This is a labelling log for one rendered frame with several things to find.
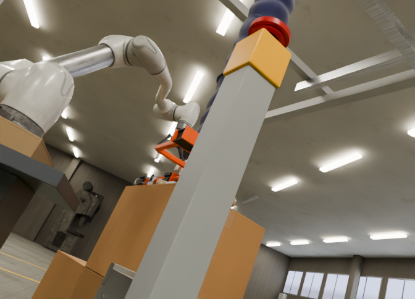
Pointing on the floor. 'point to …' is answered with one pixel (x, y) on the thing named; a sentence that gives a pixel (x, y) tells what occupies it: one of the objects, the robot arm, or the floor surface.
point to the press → (81, 212)
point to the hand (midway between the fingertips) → (167, 162)
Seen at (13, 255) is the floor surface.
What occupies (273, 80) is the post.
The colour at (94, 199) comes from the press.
